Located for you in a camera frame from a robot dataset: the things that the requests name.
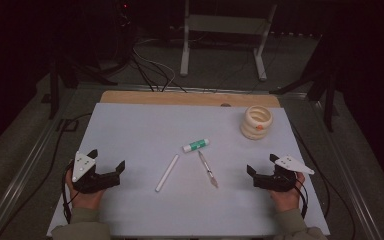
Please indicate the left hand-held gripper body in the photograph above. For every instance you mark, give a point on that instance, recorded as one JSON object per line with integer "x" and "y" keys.
{"x": 93, "y": 182}

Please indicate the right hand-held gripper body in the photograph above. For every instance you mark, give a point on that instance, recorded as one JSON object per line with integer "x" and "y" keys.
{"x": 276, "y": 182}

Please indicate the cream ribbed pen holder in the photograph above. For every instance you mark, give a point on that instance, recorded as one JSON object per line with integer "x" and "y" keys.
{"x": 250, "y": 131}

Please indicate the clear pen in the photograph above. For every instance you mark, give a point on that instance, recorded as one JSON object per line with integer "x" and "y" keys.
{"x": 208, "y": 169}

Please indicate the white pen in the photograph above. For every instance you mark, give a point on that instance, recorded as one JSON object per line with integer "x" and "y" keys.
{"x": 167, "y": 173}

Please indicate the green and white glue stick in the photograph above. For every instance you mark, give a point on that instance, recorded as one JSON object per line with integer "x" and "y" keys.
{"x": 196, "y": 145}

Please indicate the person's left hand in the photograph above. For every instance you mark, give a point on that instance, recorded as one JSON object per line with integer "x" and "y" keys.
{"x": 85, "y": 200}

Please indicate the person's right hand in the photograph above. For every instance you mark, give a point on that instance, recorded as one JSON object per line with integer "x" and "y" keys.
{"x": 286, "y": 199}

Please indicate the pale grey table mat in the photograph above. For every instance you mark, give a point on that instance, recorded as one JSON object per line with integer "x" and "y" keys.
{"x": 153, "y": 133}

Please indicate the black tripod stand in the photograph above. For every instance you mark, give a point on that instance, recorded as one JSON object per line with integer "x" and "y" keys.
{"x": 329, "y": 106}
{"x": 54, "y": 96}

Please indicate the dark equipment with red light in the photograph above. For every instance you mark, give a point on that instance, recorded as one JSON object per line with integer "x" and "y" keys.
{"x": 124, "y": 20}

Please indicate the white metal stand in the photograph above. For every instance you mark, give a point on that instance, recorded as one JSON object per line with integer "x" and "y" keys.
{"x": 226, "y": 24}

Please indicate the metal floor rail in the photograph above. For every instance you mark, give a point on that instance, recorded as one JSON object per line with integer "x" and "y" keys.
{"x": 20, "y": 180}
{"x": 350, "y": 180}
{"x": 213, "y": 90}

